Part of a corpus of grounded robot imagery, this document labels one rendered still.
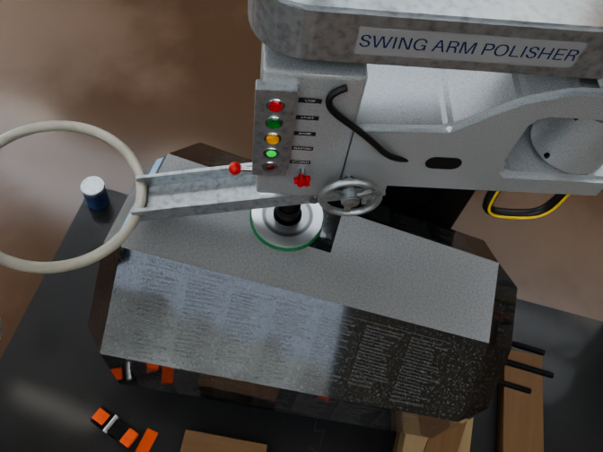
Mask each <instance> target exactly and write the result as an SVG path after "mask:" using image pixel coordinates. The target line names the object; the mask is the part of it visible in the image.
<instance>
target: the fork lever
mask: <svg viewBox="0 0 603 452"><path fill-rule="evenodd" d="M135 179H136V181H137V182H144V183H145V184H146V185H147V197H146V204H145V208H136V209H130V213H131V214H132V215H137V216H139V217H140V218H141V220H140V221H148V220H157V219H165V218H174V217H183V216H191V215H200V214H209V213H226V212H235V211H243V210H252V209H261V208H269V207H278V206H287V205H296V204H316V203H318V202H319V201H318V196H309V195H289V194H270V195H261V193H259V192H257V190H256V175H252V172H246V171H241V172H240V174H238V175H232V174H231V173H230V171H229V165H224V166H216V167H209V168H201V169H186V170H178V171H171V172H163V173H154V174H147V175H139V176H135ZM339 200H341V198H340V197H337V196H326V201H327V202H330V201H339Z"/></svg>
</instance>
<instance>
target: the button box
mask: <svg viewBox="0 0 603 452"><path fill-rule="evenodd" d="M297 97H298V85H291V84H277V83H265V82H263V81H262V80H259V79H257V80H256V89H255V110H254V132H253V153H252V175H256V176H275V177H286V176H287V170H288V164H289V157H290V150H291V143H292V137H293V124H294V117H295V110H296V103H297ZM273 99H277V100H281V101H282V102H283V103H284V105H285V107H284V109H283V110H282V111H279V112H273V111H270V110H268V109H267V102H268V101H270V100H273ZM269 117H279V118H281V119H282V120H283V125H282V126H281V127H279V128H276V129H274V128H270V127H268V126H266V124H265V121H266V119H267V118H269ZM269 133H276V134H279V135H280V136H281V138H282V139H281V142H279V143H276V144H270V143H267V142H266V141H265V140H264V136H265V135H266V134H269ZM267 148H275V149H277V150H278V151H279V152H280V155H279V156H278V157H276V158H274V159H269V158H267V157H265V156H264V154H263V151H264V150H265V149H267ZM266 162H274V163H276V164H277V165H278V169H277V170H276V171H272V172H268V171H265V170H263V169H262V165H263V164H264V163H266Z"/></svg>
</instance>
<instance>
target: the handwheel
mask: <svg viewBox="0 0 603 452"><path fill-rule="evenodd" d="M340 187H345V189H344V190H343V191H340V190H337V189H338V188H340ZM354 187H364V188H367V189H369V190H366V191H362V192H359V191H358V190H356V189H354ZM327 194H331V195H333V196H337V197H340V198H341V205H342V206H344V209H343V208H337V207H335V206H332V205H330V204H328V202H327V201H326V196H327ZM368 196H375V197H374V199H373V201H372V202H370V203H369V204H367V205H365V206H362V207H359V208H354V209H351V208H352V207H356V206H357V205H358V204H359V203H360V199H361V198H365V197H368ZM381 200H382V192H381V190H380V188H379V187H378V186H377V185H375V184H374V183H372V182H370V181H369V180H365V179H361V178H354V177H352V176H346V177H345V178H344V179H339V180H336V181H334V182H331V183H329V184H327V185H326V186H324V187H323V188H322V189H321V190H320V192H319V196H318V201H319V205H320V206H321V207H322V208H323V209H324V210H325V211H327V212H329V213H332V214H335V215H340V216H355V215H361V214H364V213H368V212H370V211H372V210H374V209H375V208H376V207H377V206H378V205H379V204H380V202H381Z"/></svg>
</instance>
